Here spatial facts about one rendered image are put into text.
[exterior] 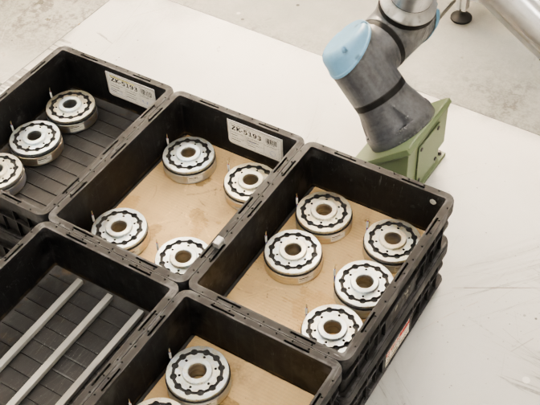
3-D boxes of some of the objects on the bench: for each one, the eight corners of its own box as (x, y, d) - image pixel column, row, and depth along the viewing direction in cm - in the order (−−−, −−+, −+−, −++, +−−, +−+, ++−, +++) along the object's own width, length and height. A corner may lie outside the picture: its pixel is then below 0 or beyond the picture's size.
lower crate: (309, 222, 193) (308, 180, 184) (445, 280, 181) (452, 238, 173) (197, 366, 170) (190, 325, 162) (344, 442, 159) (345, 403, 150)
